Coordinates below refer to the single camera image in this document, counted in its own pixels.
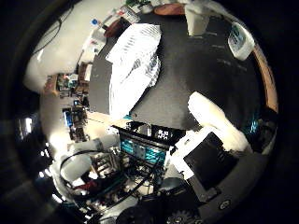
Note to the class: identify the teal circuit board device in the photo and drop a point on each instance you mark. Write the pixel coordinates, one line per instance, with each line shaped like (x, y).
(143, 152)

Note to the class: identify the small teal item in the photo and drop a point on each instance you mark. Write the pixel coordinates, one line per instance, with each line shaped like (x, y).
(127, 117)

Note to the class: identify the white translucent spray bottle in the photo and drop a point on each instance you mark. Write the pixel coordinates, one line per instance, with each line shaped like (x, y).
(241, 42)

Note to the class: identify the small blue capped bottle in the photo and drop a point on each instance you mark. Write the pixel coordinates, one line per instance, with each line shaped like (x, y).
(95, 21)

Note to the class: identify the red-brown bowl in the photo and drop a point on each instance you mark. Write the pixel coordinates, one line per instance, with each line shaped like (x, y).
(113, 28)

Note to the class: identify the black and white marker tag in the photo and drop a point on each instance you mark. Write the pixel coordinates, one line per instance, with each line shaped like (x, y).
(162, 133)

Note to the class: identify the white box stack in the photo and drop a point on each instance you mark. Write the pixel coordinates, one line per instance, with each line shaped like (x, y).
(93, 43)

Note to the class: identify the light brown wooden bowl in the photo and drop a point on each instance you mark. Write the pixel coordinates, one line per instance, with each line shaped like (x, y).
(169, 9)

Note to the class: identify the cluttered equipment rack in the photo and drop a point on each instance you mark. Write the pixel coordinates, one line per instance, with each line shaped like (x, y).
(76, 119)

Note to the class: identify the cluttered wooden shelf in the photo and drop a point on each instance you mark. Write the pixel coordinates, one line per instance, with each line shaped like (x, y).
(67, 82)

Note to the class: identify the cream square box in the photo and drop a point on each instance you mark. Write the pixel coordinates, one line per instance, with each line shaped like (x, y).
(88, 72)

